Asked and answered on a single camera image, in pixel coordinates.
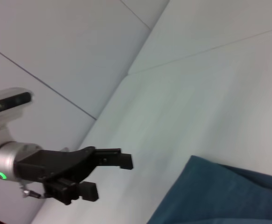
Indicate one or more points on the teal T-shirt with FREE print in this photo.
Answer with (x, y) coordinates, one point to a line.
(219, 193)

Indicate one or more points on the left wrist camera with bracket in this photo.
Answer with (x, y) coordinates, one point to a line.
(5, 105)

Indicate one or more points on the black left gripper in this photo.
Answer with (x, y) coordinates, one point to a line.
(51, 165)

